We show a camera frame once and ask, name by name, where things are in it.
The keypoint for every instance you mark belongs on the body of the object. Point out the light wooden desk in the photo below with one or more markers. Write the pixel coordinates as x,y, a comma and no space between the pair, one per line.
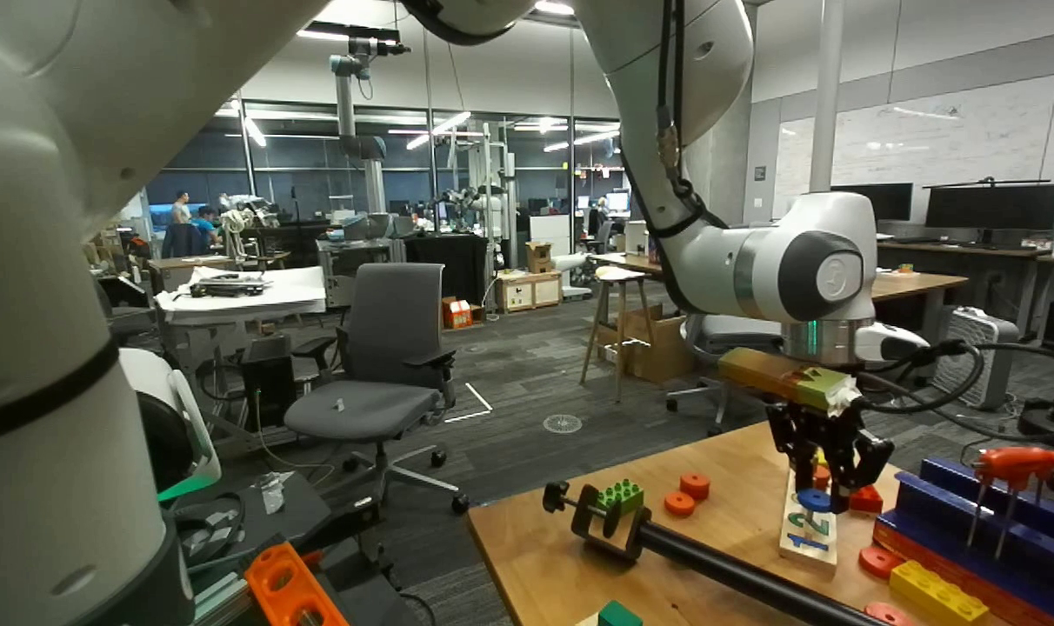
913,282

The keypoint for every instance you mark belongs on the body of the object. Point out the orange plastic tool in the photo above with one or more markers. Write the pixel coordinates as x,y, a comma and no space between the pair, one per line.
282,587

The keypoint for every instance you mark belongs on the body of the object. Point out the white computer case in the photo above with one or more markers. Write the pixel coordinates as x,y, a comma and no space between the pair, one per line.
984,353

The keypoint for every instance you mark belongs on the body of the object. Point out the yellow-green wrist camera box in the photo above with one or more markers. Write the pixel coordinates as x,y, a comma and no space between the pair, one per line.
782,376

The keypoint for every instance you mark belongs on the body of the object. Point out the black computer monitor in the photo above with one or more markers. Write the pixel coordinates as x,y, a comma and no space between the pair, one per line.
874,203
995,207

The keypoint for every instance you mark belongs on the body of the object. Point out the white work table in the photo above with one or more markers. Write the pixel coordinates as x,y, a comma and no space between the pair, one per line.
240,302

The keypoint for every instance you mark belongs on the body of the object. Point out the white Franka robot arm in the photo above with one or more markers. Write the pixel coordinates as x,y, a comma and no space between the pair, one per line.
62,348

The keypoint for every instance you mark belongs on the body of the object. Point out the blue tool rack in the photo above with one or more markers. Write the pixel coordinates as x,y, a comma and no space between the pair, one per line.
1013,562

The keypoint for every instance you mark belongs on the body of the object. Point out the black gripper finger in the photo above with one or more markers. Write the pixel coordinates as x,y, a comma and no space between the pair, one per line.
861,467
797,469

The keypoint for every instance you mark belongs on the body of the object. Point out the green lego block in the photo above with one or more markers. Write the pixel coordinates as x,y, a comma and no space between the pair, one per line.
621,497

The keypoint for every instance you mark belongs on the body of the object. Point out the wooden stool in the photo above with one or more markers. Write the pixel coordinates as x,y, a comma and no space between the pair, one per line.
618,282

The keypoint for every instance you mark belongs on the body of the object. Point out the wooden puzzle board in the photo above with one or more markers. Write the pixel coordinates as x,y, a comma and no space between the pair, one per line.
810,536

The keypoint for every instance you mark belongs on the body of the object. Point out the clear plastic cup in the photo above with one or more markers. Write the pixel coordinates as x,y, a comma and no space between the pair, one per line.
273,496

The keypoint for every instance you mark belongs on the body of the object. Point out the orange wooden disc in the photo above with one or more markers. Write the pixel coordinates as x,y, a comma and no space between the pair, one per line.
879,562
698,487
867,497
679,504

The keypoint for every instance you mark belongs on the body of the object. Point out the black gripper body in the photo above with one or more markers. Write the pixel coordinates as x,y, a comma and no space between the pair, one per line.
824,431

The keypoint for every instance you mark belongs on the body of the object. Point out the grey mesh office chair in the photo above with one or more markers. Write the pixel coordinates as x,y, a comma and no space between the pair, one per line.
392,333

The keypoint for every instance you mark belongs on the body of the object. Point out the blue wooden disc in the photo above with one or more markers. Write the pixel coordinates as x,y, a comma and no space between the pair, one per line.
816,501

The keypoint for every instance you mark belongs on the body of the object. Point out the long dark office desk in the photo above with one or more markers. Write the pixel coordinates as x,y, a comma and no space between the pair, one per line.
1013,261

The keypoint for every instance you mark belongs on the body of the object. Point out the cardboard box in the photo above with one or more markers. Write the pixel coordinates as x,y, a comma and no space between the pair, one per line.
660,348

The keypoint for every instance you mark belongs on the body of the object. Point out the yellow rectangular block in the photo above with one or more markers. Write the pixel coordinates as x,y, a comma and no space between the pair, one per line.
936,591

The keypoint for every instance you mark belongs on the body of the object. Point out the green shape block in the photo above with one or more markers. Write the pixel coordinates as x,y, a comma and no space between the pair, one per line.
621,614

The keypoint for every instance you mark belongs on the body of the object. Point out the white rounded device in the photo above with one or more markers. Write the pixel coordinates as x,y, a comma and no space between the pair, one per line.
171,417

